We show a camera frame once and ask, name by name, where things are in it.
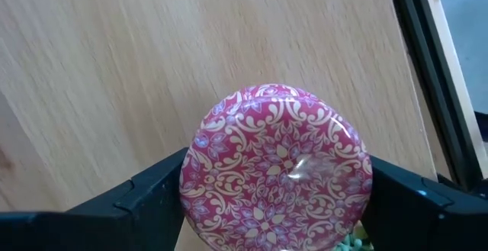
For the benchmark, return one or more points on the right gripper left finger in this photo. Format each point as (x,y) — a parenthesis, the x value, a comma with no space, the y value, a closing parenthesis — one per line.
(114,224)

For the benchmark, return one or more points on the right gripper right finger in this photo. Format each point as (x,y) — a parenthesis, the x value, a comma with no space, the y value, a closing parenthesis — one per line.
(419,220)

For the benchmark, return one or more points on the pink floral candle holder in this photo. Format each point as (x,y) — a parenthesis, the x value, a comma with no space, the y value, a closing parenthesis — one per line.
(274,167)

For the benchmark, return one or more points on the potted succulent plant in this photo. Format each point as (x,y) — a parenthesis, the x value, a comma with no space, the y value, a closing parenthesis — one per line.
(348,243)

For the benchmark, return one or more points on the black table frame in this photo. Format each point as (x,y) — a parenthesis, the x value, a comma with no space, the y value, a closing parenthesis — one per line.
(427,52)

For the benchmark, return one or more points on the wooden shelf with black frame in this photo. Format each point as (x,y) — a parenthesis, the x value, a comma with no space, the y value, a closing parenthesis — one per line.
(190,52)

